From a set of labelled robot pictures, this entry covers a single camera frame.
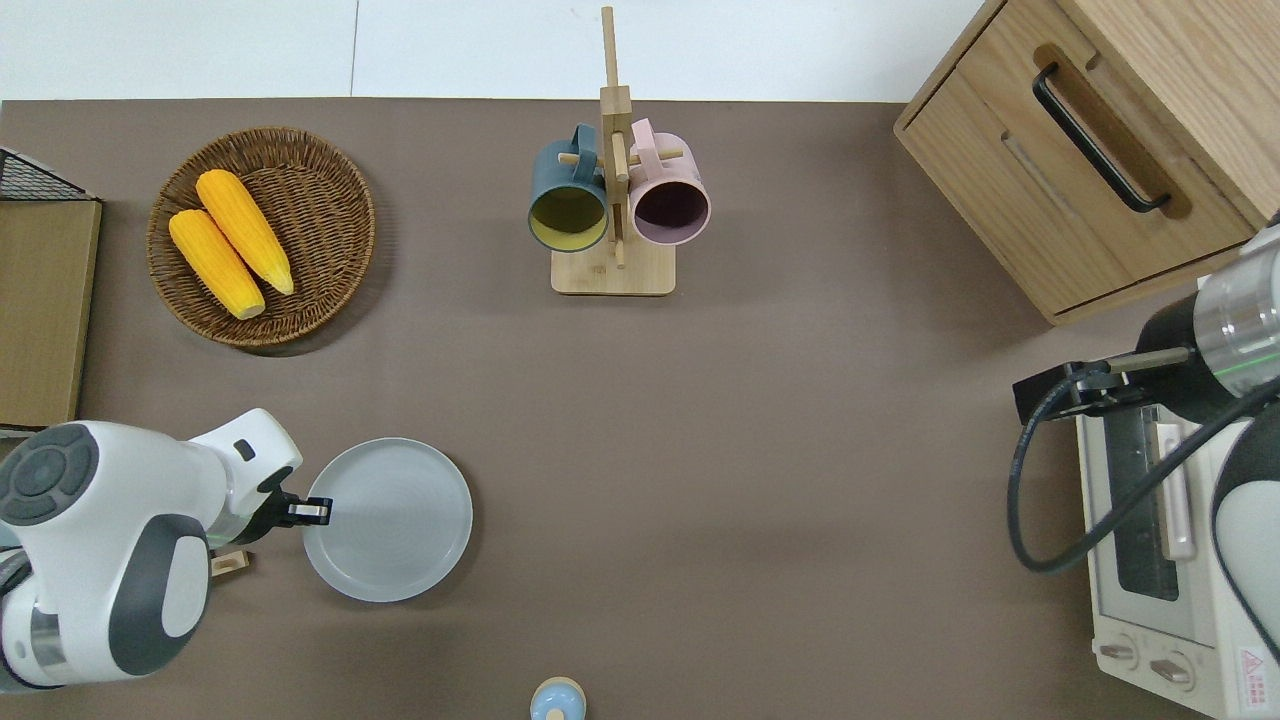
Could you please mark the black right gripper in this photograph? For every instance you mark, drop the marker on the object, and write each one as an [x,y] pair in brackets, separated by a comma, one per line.
[1175,360]

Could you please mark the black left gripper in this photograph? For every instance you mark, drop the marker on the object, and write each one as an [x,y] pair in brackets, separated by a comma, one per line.
[270,510]

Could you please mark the gray plate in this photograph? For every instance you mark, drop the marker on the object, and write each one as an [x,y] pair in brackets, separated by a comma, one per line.
[395,520]

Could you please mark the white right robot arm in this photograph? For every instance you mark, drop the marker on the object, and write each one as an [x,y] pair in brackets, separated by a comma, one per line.
[1245,320]

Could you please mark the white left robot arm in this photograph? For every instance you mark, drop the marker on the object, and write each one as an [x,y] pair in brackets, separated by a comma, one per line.
[100,560]

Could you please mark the wooden plate rack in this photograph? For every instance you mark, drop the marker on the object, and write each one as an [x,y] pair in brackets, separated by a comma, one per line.
[230,562]

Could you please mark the wooden cabinet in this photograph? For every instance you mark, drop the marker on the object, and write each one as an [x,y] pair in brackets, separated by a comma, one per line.
[1000,180]

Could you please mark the cream toaster oven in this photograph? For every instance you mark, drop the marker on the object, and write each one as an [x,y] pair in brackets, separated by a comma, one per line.
[1130,620]

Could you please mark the yellow corn cob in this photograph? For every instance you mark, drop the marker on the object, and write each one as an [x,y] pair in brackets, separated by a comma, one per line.
[245,230]
[215,265]

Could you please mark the small blue round object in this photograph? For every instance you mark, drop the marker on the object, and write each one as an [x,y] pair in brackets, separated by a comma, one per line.
[557,700]

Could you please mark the brown wicker basket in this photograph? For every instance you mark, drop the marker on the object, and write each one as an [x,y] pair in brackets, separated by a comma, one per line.
[320,190]

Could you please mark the wooden board lid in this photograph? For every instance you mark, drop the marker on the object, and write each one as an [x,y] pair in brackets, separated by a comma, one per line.
[40,310]

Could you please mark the wooden mug tree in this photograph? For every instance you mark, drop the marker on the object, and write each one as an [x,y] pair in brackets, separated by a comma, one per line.
[612,275]

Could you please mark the dark teal mug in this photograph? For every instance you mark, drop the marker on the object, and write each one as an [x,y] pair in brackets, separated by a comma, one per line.
[565,170]

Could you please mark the pink mug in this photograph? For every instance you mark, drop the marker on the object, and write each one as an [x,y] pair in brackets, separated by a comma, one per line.
[672,165]

